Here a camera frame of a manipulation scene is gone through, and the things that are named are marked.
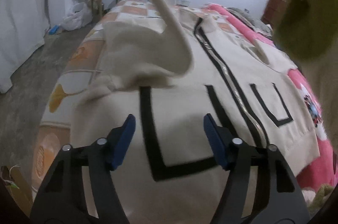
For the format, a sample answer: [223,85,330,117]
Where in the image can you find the pink floral blanket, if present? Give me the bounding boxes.
[204,3,337,192]

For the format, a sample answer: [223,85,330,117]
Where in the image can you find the grey lace pillow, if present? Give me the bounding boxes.
[226,7,273,38]

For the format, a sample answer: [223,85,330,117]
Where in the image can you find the white curtain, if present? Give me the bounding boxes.
[0,0,52,94]

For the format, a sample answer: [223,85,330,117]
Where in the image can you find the olive green sleeve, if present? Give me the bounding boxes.
[273,0,337,61]

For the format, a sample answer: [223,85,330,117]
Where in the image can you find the patterned tile bed sheet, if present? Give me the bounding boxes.
[31,0,255,193]

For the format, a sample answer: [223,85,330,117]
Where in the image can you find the cream zip jacket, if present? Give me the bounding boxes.
[70,0,320,223]

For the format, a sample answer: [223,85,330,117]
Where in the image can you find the white plastic bag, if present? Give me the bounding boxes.
[60,2,93,31]

